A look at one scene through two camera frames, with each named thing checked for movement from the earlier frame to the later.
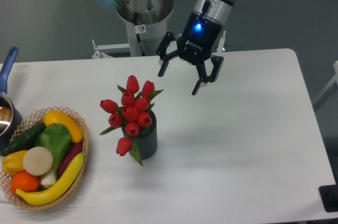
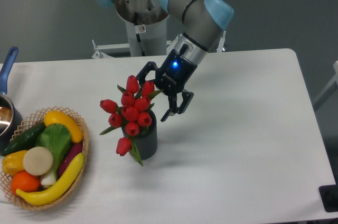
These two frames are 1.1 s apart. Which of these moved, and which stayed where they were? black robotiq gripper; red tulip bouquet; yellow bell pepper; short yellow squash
Moved: black robotiq gripper
Stayed: yellow bell pepper; red tulip bouquet; short yellow squash
